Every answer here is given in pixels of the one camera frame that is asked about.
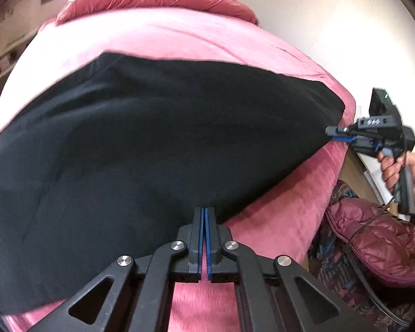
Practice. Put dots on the pink bed blanket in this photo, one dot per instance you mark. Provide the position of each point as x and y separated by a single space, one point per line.
179 38

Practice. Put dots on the person's right hand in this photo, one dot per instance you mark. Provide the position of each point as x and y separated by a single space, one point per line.
389 171

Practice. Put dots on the maroon puffer jacket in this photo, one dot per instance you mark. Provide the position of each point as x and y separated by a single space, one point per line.
384 245

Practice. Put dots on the black pants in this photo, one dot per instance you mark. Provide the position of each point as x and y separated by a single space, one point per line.
141 145

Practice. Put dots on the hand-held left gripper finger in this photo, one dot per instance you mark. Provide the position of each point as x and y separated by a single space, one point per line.
209 238
201 238

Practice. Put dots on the white shelf unit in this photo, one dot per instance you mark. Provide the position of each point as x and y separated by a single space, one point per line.
10 55

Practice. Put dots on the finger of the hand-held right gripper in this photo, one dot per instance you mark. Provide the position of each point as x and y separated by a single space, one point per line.
339 131
347 140

